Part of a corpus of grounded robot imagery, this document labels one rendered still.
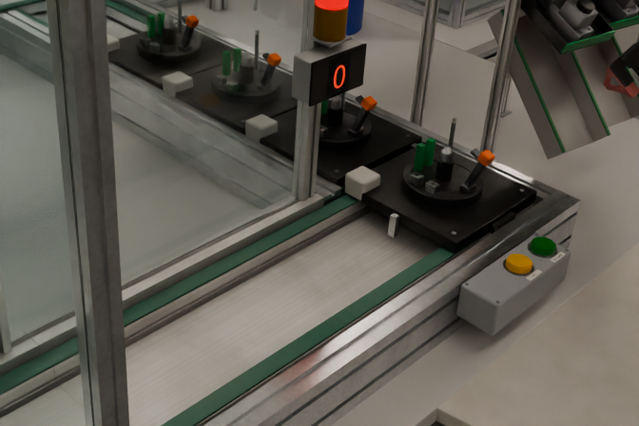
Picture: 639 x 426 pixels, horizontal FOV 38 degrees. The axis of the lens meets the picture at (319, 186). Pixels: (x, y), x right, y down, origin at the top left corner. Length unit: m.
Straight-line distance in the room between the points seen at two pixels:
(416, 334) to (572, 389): 0.25
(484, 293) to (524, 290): 0.07
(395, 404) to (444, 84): 1.09
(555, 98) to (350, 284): 0.58
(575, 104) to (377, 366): 0.73
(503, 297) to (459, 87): 0.94
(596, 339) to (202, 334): 0.62
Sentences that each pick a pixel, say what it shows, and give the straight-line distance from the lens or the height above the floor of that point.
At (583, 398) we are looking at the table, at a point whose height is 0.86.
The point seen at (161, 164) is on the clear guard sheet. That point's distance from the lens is 1.32.
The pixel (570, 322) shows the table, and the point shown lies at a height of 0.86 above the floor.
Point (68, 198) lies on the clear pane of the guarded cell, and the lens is 0.76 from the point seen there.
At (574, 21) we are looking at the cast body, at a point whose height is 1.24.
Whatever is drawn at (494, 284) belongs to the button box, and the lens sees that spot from 1.44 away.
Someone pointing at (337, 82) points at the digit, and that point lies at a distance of 1.43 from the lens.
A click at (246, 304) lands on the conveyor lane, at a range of 1.41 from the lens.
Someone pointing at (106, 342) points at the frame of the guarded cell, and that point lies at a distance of 0.85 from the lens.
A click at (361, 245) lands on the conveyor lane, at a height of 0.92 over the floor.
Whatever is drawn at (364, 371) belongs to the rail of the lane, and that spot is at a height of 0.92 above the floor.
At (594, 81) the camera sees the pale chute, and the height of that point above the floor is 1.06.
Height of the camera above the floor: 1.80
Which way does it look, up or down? 32 degrees down
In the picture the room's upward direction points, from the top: 4 degrees clockwise
